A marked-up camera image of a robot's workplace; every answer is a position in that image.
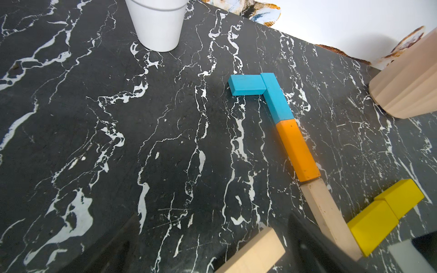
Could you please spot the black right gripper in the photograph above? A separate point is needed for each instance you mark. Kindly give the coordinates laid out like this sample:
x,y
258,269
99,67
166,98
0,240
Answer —
x,y
426,245

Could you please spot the teal block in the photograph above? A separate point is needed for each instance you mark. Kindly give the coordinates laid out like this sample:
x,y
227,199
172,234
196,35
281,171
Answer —
x,y
275,99
246,85

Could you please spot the natural wood block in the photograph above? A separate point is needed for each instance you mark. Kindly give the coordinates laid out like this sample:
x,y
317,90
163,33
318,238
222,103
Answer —
x,y
259,255
329,217

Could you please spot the white small plant pot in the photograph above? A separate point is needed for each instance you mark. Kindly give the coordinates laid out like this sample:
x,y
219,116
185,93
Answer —
x,y
158,24

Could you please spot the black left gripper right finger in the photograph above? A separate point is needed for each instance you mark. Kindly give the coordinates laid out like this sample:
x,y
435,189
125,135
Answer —
x,y
313,252

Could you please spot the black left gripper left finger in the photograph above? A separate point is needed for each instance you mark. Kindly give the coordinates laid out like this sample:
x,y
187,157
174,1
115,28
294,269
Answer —
x,y
114,252

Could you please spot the yellow block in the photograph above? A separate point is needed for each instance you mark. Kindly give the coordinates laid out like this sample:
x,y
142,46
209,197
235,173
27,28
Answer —
x,y
401,197
372,225

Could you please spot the pink ribbed plant pot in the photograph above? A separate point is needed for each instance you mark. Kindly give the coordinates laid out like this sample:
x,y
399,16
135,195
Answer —
x,y
407,87

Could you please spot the orange block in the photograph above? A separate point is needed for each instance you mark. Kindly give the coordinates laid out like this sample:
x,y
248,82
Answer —
x,y
297,150

